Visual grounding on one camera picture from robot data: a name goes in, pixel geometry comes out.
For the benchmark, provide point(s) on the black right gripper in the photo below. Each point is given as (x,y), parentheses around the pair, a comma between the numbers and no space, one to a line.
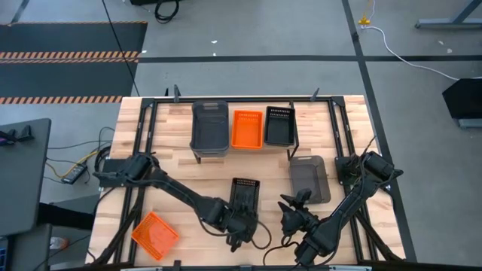
(307,224)

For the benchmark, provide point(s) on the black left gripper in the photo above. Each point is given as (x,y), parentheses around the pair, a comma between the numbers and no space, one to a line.
(243,227)

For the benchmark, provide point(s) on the black perforated plastic basket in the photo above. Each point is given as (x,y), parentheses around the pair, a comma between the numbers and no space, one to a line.
(279,130)
(244,185)

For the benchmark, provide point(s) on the translucent grey plastic bin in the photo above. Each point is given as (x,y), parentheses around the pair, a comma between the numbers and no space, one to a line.
(210,128)
(309,180)

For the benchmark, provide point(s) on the orange perforated plastic basket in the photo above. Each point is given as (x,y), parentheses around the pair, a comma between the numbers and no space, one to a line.
(154,236)
(246,130)

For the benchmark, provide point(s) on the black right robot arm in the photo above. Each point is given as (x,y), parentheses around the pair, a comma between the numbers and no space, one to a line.
(339,214)

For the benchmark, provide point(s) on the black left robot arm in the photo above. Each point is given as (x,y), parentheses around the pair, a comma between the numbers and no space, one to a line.
(177,192)

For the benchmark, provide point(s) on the silver aluminium extrusion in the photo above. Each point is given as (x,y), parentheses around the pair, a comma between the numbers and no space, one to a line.
(141,268)
(350,268)

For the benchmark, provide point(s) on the black power adapter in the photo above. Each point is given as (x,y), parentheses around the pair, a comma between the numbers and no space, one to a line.
(74,174)

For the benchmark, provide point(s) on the black storage box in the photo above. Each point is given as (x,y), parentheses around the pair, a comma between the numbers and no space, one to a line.
(64,214)

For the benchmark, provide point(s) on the clear water bottle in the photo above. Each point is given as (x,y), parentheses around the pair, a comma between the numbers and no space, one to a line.
(58,243)

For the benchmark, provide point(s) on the black equipment case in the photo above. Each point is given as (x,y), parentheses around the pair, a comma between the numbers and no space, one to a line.
(465,98)

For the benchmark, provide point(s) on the black hazard-striped floor mat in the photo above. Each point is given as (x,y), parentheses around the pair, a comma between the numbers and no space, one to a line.
(68,79)

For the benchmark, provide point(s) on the dark grey desk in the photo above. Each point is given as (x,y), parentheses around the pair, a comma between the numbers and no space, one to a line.
(22,180)

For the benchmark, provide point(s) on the black desk clamp device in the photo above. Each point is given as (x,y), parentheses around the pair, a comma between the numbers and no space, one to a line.
(22,134)

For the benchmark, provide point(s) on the grey metal table leg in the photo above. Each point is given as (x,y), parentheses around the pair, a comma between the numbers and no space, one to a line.
(444,24)

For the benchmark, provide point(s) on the black aluminium rig frame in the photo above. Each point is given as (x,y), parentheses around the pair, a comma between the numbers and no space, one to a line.
(256,99)

